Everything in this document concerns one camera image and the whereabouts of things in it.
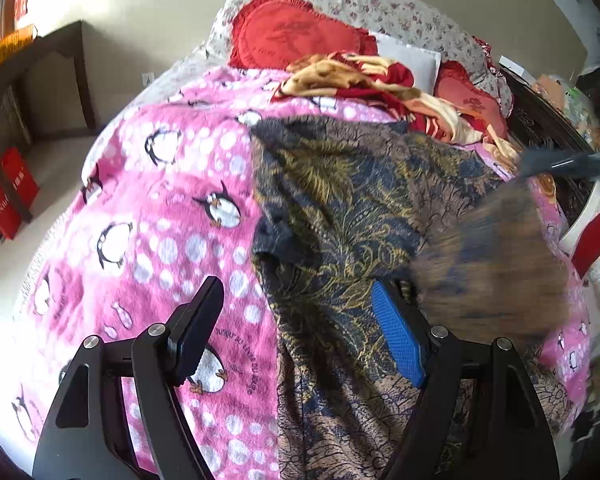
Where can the orange basket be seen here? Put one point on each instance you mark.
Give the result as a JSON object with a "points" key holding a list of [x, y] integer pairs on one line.
{"points": [[10, 45]]}

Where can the dark carved wooden headboard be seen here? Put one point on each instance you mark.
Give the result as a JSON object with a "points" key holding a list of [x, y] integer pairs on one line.
{"points": [[545, 120]]}

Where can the navy gold floral garment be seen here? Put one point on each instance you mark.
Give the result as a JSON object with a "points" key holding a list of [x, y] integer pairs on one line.
{"points": [[340, 200]]}

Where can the dark wooden desk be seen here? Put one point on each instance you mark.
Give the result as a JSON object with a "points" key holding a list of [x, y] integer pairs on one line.
{"points": [[55, 60]]}

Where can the white pillow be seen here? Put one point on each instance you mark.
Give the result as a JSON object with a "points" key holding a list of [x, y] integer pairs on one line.
{"points": [[415, 60]]}

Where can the red paper bag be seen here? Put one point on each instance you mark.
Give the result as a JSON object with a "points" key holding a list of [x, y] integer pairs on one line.
{"points": [[20, 177], [0, 207]]}

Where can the pink penguin blanket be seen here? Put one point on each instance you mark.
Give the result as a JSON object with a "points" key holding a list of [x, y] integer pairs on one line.
{"points": [[180, 240]]}

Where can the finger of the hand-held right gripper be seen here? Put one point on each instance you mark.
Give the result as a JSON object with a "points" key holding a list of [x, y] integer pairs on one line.
{"points": [[570, 164]]}

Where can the white red chair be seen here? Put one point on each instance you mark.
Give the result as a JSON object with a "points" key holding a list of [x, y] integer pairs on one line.
{"points": [[592, 240]]}

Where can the large floral pillow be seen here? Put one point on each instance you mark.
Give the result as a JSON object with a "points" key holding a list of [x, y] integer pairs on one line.
{"points": [[405, 15]]}

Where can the white wall socket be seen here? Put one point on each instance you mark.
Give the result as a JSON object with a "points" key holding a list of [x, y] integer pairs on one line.
{"points": [[148, 80]]}

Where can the red yellow floral blanket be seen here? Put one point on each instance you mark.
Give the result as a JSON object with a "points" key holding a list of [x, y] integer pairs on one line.
{"points": [[355, 75]]}

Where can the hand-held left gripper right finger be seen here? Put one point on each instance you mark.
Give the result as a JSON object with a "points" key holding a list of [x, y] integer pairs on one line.
{"points": [[397, 332]]}

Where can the clear plastic bag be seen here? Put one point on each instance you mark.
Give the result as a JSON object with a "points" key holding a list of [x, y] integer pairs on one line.
{"points": [[575, 105]]}

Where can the small floral pillow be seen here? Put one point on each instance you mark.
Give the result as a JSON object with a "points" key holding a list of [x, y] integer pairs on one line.
{"points": [[220, 25]]}

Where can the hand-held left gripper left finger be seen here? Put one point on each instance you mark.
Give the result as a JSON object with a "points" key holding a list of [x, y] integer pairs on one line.
{"points": [[195, 330]]}

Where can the red heart-shaped ruffled cushion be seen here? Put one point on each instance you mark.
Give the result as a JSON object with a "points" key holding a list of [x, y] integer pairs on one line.
{"points": [[290, 35]]}

